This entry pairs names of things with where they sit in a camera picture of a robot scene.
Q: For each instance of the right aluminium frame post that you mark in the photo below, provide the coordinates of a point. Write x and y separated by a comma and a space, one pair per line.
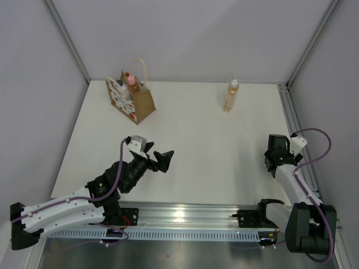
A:
320, 30

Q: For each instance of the amber liquid clear bottle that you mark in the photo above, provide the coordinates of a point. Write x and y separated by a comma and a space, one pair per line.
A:
231, 95

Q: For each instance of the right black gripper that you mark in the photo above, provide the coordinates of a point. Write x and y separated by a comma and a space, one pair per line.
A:
296, 158

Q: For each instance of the left aluminium frame post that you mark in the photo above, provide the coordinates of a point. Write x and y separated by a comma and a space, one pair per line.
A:
66, 38

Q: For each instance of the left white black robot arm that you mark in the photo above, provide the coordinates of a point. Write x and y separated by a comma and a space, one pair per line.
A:
96, 203

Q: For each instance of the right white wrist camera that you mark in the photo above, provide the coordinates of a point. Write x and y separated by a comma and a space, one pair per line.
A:
296, 144

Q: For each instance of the aluminium frame post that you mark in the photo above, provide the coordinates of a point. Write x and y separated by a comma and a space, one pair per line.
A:
66, 38
320, 30

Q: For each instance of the aluminium mounting rail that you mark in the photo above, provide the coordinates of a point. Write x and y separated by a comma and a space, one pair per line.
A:
151, 216

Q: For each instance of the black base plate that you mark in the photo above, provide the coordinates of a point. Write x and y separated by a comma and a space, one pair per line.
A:
126, 217
253, 219

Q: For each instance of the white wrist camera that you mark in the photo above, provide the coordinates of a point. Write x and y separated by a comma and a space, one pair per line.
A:
296, 144
136, 145

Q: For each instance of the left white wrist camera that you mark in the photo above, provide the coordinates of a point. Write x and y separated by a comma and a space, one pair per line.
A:
136, 145

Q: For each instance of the right side aluminium rail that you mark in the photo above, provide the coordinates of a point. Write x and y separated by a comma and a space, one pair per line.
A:
293, 124

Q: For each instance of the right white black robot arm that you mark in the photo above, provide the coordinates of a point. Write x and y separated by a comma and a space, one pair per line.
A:
309, 225

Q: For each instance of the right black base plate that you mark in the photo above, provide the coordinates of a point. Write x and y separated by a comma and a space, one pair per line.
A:
253, 219

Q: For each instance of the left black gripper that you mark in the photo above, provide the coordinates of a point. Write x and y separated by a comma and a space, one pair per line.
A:
162, 159

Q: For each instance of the pink capped small bottle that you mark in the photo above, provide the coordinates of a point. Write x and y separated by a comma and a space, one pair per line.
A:
133, 84

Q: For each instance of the brown canvas tote bag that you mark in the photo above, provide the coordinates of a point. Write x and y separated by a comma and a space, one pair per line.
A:
142, 103

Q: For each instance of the white bottle black cap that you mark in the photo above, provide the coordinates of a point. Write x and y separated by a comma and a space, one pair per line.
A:
123, 90

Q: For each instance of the white slotted cable duct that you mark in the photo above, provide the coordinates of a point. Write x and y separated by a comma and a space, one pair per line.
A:
153, 234

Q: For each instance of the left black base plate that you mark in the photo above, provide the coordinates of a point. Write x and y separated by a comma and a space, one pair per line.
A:
126, 217

